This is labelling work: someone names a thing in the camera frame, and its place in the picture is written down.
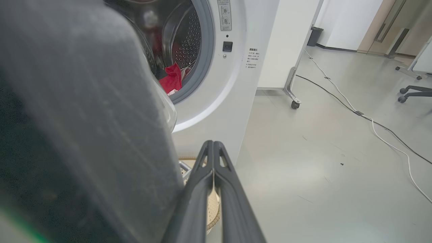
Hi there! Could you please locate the white rolling partition panel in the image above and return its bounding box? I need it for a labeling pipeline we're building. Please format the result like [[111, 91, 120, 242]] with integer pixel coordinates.
[[256, 0, 324, 109], [395, 35, 432, 81]]

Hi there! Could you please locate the dark glass washing machine door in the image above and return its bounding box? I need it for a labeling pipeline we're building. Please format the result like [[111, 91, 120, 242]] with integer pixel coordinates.
[[0, 0, 185, 243]]

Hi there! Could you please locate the black trash bin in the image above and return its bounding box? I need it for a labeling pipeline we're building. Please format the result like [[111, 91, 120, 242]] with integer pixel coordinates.
[[307, 26, 324, 47]]

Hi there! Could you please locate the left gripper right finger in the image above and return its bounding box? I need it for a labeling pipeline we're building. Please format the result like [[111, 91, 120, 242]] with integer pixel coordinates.
[[214, 141, 267, 243]]

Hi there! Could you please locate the white front-load washing machine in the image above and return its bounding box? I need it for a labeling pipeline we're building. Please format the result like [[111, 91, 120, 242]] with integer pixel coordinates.
[[105, 0, 280, 166]]

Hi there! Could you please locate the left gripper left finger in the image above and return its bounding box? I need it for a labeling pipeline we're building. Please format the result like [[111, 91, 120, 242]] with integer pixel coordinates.
[[162, 141, 214, 243]]

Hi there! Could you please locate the white floor cable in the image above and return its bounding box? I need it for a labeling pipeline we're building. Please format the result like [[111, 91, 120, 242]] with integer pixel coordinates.
[[304, 50, 432, 204]]

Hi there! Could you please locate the red sports jersey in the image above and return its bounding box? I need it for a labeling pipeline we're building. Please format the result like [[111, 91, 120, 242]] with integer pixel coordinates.
[[158, 62, 183, 95]]

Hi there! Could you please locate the cream perforated laundry basket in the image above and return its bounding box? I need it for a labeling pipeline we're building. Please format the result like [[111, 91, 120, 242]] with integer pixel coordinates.
[[178, 157, 222, 234]]

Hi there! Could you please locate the grey warning label sticker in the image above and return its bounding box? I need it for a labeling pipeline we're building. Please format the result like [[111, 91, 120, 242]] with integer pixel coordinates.
[[217, 0, 233, 31]]

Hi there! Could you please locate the black office chair base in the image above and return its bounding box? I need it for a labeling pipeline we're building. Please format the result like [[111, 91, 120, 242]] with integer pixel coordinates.
[[397, 85, 432, 104]]

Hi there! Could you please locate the printed text notice sticker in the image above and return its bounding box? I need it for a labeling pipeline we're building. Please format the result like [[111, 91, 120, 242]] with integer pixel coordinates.
[[246, 48, 260, 70]]

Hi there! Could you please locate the wooden room door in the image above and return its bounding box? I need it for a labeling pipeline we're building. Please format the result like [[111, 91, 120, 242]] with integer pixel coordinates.
[[357, 0, 432, 58]]

